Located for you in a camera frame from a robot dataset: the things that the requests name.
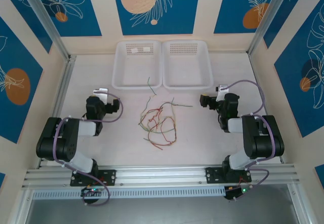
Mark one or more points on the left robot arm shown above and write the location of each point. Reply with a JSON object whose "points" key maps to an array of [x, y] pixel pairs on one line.
{"points": [[63, 143]]}

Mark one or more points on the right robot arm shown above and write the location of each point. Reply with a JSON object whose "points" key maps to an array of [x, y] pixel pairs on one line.
{"points": [[263, 143]]}

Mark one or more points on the white plastic basket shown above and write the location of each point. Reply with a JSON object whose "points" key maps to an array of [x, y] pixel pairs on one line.
{"points": [[187, 67], [136, 67]]}

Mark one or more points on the black controller board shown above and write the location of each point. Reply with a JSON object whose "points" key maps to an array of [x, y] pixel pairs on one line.
{"points": [[235, 193], [91, 192]]}

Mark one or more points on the grey metal sheet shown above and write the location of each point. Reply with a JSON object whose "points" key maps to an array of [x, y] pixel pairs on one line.
{"points": [[162, 211]]}

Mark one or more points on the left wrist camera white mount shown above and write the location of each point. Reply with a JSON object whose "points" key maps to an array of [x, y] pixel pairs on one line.
{"points": [[101, 93]]}

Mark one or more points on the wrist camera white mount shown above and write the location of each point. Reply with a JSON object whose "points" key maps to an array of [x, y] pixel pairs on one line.
{"points": [[222, 89], [101, 93]]}

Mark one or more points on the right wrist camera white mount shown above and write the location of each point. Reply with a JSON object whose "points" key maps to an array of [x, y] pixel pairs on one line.
{"points": [[222, 89]]}

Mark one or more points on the aluminium rail beam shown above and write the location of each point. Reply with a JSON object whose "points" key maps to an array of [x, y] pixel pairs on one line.
{"points": [[162, 174]]}

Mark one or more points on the aluminium frame post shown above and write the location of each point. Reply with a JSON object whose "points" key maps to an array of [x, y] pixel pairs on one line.
{"points": [[265, 21], [48, 23]]}

